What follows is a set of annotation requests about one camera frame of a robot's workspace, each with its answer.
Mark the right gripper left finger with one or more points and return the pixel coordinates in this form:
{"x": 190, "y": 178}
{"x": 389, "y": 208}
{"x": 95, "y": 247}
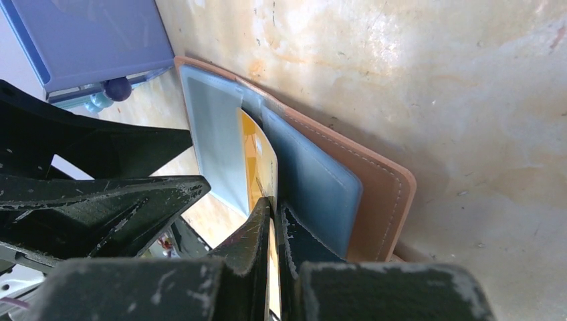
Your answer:
{"x": 242, "y": 291}

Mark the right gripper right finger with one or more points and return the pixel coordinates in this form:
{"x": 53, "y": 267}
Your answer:
{"x": 295, "y": 245}

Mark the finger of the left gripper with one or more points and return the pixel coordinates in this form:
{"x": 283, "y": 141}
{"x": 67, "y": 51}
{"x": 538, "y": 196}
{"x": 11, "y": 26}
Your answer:
{"x": 55, "y": 220}
{"x": 33, "y": 131}

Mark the purple blue card box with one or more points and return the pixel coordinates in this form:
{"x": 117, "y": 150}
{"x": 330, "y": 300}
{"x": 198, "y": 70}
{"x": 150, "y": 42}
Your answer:
{"x": 75, "y": 46}

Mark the light blue card box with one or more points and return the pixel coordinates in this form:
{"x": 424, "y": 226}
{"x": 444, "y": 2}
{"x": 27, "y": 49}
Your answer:
{"x": 100, "y": 95}

